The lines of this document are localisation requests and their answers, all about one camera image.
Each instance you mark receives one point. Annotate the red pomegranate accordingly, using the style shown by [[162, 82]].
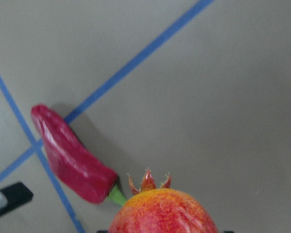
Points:
[[162, 209]]

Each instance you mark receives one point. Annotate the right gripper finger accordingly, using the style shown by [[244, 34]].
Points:
[[14, 196]]

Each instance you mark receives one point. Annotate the red chili pepper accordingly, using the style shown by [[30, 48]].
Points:
[[72, 163]]

